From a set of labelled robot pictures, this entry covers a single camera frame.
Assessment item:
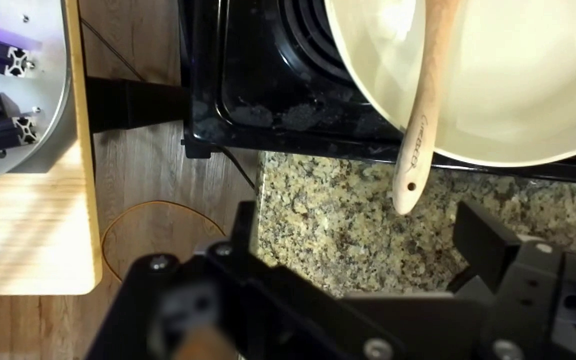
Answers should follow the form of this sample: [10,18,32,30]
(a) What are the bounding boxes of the orange floor cable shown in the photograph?
[99,197,231,284]

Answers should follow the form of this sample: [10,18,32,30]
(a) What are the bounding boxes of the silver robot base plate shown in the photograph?
[0,0,79,183]

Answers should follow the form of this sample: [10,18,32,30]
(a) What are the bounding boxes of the black electric stove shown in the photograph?
[179,0,576,183]

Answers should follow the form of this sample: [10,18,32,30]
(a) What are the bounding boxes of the light wooden box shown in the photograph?
[0,0,104,298]

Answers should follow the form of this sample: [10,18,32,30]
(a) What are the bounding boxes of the black bar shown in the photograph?
[86,75,191,135]

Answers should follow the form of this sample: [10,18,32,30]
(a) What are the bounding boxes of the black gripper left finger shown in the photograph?
[86,197,409,360]

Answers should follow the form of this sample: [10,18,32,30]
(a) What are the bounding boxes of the white frying pan wooden handle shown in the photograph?
[323,0,576,167]

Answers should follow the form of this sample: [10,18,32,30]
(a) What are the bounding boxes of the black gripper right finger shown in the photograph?
[449,197,576,360]

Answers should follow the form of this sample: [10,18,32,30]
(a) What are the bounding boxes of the wooden cooking spatula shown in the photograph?
[390,0,464,216]

